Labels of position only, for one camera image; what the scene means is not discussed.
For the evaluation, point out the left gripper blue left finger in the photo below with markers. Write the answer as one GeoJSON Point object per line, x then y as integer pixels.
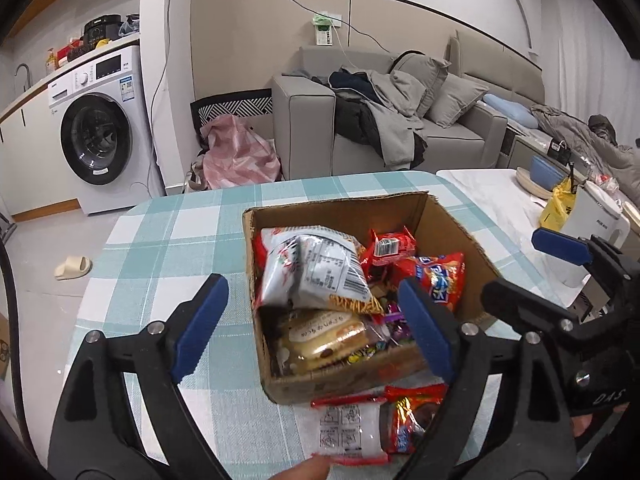
{"type": "Point", "coordinates": [161, 362]}

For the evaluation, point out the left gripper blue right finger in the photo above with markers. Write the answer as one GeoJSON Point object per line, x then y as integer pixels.
{"type": "Point", "coordinates": [458, 353]}

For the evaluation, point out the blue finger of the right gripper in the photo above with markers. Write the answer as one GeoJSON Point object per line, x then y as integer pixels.
{"type": "Point", "coordinates": [561, 246]}
{"type": "Point", "coordinates": [524, 311]}

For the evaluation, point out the red cone snack bag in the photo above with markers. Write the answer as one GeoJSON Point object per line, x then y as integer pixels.
{"type": "Point", "coordinates": [443, 277]}

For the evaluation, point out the purple candy bag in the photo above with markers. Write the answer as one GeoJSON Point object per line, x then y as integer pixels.
{"type": "Point", "coordinates": [385, 329]}

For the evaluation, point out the orange noodle snack bag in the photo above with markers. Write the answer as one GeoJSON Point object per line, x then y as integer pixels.
{"type": "Point", "coordinates": [366, 307]}

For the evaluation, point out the red white snack pack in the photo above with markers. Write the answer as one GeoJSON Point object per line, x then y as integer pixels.
{"type": "Point", "coordinates": [371, 428]}

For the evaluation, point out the cream bread pack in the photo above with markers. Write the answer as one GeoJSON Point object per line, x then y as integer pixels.
{"type": "Point", "coordinates": [314, 339]}

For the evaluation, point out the white silver snack bag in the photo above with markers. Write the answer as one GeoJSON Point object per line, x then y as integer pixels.
{"type": "Point", "coordinates": [301, 266]}

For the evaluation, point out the person's right hand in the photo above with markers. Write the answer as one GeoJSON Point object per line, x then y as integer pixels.
{"type": "Point", "coordinates": [581, 424]}

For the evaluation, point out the person's left hand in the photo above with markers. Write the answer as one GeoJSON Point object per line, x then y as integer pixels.
{"type": "Point", "coordinates": [315, 468]}

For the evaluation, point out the white electric kettle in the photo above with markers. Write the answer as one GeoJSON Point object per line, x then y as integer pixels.
{"type": "Point", "coordinates": [595, 214]}

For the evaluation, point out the yellow plastic bag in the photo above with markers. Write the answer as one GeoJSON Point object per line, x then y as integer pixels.
{"type": "Point", "coordinates": [559, 206]}

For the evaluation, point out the white marble side table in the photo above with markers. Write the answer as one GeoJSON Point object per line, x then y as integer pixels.
{"type": "Point", "coordinates": [515, 211]}

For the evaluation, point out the red snack packet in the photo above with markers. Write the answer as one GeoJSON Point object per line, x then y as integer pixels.
{"type": "Point", "coordinates": [385, 249]}

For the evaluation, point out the beige slipper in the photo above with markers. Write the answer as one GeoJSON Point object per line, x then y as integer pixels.
{"type": "Point", "coordinates": [72, 268]}

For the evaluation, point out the light blue pillow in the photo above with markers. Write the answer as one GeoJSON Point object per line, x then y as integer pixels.
{"type": "Point", "coordinates": [512, 110]}

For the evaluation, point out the brown SF cardboard box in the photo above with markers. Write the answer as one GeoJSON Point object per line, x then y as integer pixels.
{"type": "Point", "coordinates": [437, 233]}

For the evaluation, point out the grey cushion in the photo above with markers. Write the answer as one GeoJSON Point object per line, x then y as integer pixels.
{"type": "Point", "coordinates": [455, 97]}

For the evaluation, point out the pink plaid cloth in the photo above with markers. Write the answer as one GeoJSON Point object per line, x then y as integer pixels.
{"type": "Point", "coordinates": [235, 155]}

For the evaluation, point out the pile of grey clothes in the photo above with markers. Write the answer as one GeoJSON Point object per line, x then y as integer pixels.
{"type": "Point", "coordinates": [381, 111]}

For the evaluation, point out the white washing machine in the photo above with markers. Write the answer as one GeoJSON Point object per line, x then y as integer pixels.
{"type": "Point", "coordinates": [100, 111]}

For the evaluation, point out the grey sofa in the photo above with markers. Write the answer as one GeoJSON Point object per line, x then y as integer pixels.
{"type": "Point", "coordinates": [303, 107]}

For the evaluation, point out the black patterned basket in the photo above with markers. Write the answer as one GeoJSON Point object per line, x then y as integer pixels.
{"type": "Point", "coordinates": [246, 104]}

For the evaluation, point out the kitchen faucet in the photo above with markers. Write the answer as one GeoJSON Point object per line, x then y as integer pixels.
{"type": "Point", "coordinates": [23, 74]}

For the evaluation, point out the black rice cooker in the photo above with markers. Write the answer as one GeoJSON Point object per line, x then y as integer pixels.
{"type": "Point", "coordinates": [104, 27]}

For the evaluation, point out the white wall socket panel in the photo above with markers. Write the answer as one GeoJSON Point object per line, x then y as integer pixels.
{"type": "Point", "coordinates": [325, 24]}

